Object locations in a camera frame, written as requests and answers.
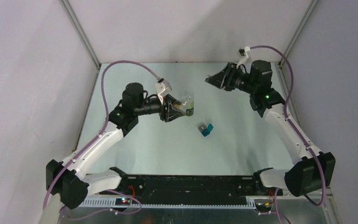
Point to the clear pill bottle gold lid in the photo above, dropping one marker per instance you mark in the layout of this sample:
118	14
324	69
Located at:
184	104

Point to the aluminium frame post left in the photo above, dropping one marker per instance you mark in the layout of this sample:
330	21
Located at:
74	20

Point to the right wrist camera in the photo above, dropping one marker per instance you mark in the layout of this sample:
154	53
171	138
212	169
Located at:
244	53

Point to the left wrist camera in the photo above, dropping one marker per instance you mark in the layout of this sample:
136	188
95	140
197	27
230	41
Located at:
163	88

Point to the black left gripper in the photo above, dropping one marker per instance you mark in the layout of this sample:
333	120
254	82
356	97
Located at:
170	114

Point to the green lidded black jar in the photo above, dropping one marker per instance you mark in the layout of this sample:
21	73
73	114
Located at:
190	110

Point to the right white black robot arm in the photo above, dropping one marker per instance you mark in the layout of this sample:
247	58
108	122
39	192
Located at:
312	169

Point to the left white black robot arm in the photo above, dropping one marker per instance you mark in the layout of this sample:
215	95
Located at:
69	178

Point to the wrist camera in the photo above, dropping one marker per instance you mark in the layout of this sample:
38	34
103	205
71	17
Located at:
244	53
163	88

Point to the aluminium frame post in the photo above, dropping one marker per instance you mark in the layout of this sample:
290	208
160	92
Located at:
301	26
74	20

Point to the aluminium frame post right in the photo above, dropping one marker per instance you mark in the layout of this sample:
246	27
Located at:
301	26

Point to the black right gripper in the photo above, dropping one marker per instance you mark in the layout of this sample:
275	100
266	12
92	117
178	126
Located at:
223	79

